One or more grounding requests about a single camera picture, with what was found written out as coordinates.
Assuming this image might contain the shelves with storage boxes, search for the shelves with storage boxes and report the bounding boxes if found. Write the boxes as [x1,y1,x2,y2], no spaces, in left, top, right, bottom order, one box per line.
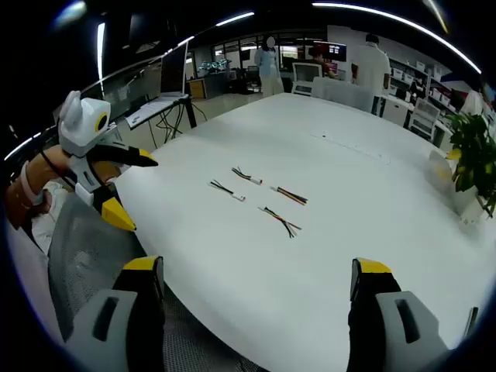
[387,57,455,110]

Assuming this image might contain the green potted plant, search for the green potted plant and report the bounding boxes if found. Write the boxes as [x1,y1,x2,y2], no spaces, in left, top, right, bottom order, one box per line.
[448,111,496,219]

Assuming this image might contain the orange-fronted cabinet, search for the orange-fronted cabinet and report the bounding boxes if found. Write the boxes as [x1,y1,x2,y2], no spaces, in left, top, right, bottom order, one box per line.
[188,77,212,101]

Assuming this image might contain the computer monitor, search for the computer monitor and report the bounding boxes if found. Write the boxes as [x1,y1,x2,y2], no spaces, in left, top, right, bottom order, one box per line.
[158,40,191,98]

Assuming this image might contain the JST connector with coloured wires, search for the JST connector with coloured wires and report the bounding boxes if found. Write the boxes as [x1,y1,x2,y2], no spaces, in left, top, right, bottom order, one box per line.
[269,185,309,208]
[257,205,303,239]

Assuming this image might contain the white mesh office chair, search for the white mesh office chair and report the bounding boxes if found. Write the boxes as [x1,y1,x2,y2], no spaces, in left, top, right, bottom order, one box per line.
[408,96,443,141]

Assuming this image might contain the person's left hand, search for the person's left hand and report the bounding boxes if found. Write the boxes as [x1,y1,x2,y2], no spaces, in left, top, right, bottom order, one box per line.
[26,146,78,191]

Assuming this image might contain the pink wristband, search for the pink wristband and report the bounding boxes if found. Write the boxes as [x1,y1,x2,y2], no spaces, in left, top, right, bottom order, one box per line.
[21,161,44,207]

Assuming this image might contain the black-legged side table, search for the black-legged side table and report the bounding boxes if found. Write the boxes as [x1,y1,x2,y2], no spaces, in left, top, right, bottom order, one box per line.
[125,91,199,151]

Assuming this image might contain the person's white clothing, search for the person's white clothing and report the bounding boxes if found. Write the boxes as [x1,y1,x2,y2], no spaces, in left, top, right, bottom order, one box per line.
[7,181,75,344]

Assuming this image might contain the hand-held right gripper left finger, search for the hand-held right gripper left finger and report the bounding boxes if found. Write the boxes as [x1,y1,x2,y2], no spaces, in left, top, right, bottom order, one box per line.
[64,254,166,372]

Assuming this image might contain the teal robot arms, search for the teal robot arms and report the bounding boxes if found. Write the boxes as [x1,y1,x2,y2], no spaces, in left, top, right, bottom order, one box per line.
[198,59,230,74]

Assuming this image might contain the grey mesh chair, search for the grey mesh chair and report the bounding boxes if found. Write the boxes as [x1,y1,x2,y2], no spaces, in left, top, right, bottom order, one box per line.
[46,188,272,372]

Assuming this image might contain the white plant pot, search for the white plant pot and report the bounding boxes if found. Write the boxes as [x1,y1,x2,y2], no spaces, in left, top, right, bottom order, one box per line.
[427,149,488,226]

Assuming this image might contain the ceiling light strip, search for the ceiling light strip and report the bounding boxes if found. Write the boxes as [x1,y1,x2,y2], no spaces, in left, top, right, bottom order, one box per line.
[214,11,256,28]
[311,1,483,75]

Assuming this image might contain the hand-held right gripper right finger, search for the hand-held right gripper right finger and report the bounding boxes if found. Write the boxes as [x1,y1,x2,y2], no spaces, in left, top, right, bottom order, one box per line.
[347,257,453,372]

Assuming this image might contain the wall screen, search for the wall screen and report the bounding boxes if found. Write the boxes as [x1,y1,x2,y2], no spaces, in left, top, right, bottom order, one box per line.
[326,41,348,62]

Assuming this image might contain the JST socket with dark wires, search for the JST socket with dark wires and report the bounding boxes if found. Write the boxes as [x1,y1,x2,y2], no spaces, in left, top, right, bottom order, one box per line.
[208,178,246,202]
[231,166,264,186]

